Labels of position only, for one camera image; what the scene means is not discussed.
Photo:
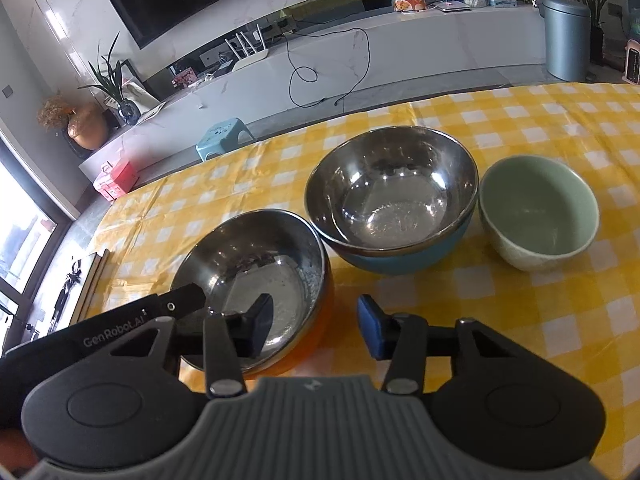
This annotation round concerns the grey metal trash can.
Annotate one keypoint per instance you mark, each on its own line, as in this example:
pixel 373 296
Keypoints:
pixel 567 40

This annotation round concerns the copper acorn vase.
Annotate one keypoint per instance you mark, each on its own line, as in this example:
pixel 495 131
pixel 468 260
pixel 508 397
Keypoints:
pixel 89 127

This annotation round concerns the light blue plastic stool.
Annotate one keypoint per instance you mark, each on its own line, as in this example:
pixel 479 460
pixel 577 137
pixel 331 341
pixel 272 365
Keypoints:
pixel 222 135

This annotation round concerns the dried flower bunch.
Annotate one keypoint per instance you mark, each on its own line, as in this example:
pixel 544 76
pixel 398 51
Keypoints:
pixel 54 112

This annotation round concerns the blue steel-lined bowl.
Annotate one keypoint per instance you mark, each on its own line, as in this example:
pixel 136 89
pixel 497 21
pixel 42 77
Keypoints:
pixel 390 195

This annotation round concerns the green plant in blue vase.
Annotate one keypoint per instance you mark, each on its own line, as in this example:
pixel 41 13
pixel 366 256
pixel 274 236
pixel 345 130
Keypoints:
pixel 129 110

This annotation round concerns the black pen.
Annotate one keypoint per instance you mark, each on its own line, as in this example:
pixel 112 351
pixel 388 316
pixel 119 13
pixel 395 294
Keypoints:
pixel 62 305

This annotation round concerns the white printed bag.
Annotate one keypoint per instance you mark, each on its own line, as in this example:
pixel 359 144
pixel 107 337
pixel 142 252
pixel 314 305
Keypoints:
pixel 142 97

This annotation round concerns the yellow checked tablecloth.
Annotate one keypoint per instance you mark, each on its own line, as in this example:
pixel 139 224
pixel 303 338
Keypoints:
pixel 550 340

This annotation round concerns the white marble television cabinet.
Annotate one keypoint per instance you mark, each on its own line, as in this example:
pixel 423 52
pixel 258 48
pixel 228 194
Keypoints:
pixel 425 42

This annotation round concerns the person's left hand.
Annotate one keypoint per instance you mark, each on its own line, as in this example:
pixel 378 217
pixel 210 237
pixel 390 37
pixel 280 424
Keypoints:
pixel 12 452

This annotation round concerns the pink plastic case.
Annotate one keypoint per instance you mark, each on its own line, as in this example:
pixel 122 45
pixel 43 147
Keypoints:
pixel 117 182

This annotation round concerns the green ceramic bowl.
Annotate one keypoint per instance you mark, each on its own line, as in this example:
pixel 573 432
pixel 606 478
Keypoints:
pixel 540 210

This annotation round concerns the white router with antennas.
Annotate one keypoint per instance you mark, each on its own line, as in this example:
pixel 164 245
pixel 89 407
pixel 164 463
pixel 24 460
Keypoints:
pixel 250 60

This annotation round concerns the pink photo card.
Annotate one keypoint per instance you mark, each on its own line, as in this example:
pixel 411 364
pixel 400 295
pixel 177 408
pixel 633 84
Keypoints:
pixel 184 78

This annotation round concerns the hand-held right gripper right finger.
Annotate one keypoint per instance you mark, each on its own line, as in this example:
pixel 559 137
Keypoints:
pixel 372 327

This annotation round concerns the pink space heater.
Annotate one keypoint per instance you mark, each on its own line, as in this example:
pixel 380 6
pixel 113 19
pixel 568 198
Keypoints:
pixel 632 62

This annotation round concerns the purple flat tablet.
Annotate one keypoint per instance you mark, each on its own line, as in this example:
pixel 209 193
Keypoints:
pixel 452 6

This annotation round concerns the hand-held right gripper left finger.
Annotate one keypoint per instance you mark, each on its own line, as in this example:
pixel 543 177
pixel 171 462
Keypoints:
pixel 260 325

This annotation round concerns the glass balcony door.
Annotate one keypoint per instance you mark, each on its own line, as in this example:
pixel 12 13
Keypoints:
pixel 25 240

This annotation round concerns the orange steel-lined bowl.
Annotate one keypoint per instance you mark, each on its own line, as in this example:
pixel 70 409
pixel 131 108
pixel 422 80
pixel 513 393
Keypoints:
pixel 260 255

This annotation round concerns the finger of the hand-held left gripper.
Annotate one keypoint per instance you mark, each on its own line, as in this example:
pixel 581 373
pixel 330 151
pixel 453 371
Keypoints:
pixel 189 302

